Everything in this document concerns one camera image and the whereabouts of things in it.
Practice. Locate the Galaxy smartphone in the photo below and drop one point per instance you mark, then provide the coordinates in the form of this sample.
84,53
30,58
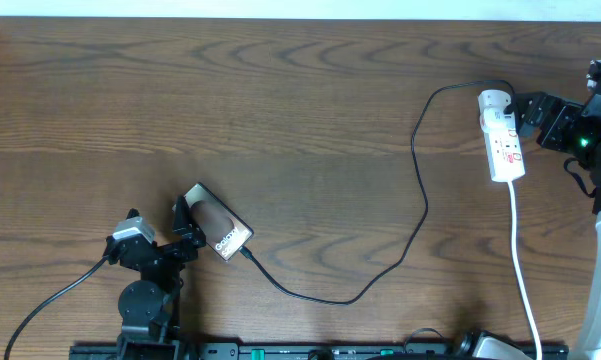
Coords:
225,232

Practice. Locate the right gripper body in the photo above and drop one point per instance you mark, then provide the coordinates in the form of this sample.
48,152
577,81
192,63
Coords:
589,139

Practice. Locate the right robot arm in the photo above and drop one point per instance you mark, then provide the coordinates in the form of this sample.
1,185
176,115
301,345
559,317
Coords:
588,345

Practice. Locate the white power strip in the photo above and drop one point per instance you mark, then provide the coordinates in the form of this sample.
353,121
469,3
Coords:
504,154

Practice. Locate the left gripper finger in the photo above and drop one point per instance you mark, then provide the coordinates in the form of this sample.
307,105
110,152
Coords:
133,215
184,224

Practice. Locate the white charger adapter plug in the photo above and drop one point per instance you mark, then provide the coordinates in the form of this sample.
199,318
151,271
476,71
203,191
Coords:
493,98

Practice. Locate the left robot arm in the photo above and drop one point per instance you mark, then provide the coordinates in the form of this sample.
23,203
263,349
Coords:
150,306

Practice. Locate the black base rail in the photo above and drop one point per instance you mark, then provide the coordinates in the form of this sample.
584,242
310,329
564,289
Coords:
232,351

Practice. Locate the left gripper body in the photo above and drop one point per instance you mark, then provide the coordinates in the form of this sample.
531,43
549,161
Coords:
160,251

